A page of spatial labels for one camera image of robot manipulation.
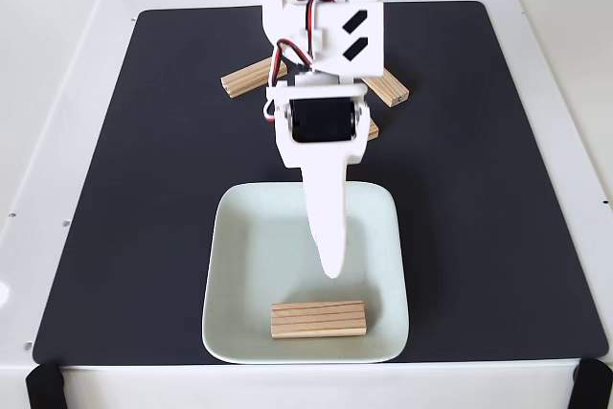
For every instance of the grooved wooden block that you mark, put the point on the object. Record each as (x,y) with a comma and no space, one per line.
(318,320)
(392,90)
(373,130)
(244,78)

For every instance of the pale green square plate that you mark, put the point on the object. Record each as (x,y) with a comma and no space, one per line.
(239,246)

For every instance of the black table mat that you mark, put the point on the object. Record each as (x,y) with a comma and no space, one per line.
(143,188)

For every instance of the black corner bracket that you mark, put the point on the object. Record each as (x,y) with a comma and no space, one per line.
(594,385)
(45,387)

